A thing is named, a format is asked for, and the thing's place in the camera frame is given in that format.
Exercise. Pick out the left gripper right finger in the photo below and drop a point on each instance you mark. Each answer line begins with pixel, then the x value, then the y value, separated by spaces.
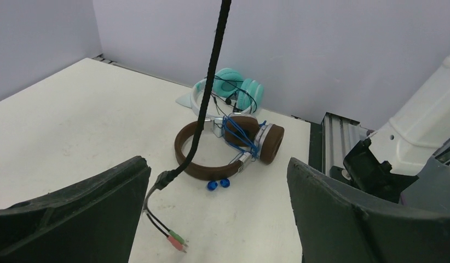
pixel 339 223

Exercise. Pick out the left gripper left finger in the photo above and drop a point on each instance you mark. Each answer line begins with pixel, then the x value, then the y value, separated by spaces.
pixel 94 220

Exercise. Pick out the black and white headphones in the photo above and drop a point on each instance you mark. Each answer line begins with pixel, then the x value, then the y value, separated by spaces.
pixel 168 176

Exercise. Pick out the brown headphones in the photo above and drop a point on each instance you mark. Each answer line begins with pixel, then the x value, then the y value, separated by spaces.
pixel 270 149

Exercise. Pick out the teal cat-ear headphones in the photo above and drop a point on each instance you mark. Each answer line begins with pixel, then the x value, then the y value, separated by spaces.
pixel 245 95

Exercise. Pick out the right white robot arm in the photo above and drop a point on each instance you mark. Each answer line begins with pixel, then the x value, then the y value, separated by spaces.
pixel 389 160

